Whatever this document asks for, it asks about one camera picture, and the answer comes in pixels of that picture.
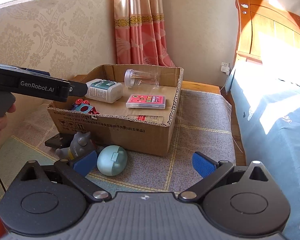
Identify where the grey rubber animal toy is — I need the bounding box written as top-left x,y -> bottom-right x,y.
55,132 -> 96,160

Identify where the black rectangular device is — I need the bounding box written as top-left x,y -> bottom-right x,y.
44,133 -> 74,148

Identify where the mint green oval case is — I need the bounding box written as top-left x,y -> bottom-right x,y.
97,145 -> 128,177

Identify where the red wooden toy train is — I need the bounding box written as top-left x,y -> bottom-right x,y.
74,103 -> 99,115

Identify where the medical cotton swab container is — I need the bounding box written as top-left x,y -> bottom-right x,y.
85,79 -> 123,103

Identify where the pink card pack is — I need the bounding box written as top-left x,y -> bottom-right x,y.
126,94 -> 166,109

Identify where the clear plastic jar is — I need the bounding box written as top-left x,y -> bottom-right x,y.
124,69 -> 160,88

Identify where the pill bottle silver cap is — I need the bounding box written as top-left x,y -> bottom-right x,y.
127,115 -> 164,124

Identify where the checked blanket on table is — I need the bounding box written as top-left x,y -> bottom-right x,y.
0,90 -> 236,199

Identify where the brown cardboard box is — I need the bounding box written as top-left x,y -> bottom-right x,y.
47,64 -> 184,156

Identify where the blue bed sheet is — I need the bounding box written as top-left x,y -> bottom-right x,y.
226,61 -> 300,239

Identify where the pink patterned curtain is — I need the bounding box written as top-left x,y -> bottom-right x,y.
114,0 -> 175,67

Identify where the wooden bed headboard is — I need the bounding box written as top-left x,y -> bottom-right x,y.
234,0 -> 300,63

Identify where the white wall plug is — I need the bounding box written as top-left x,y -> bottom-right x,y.
221,62 -> 230,75

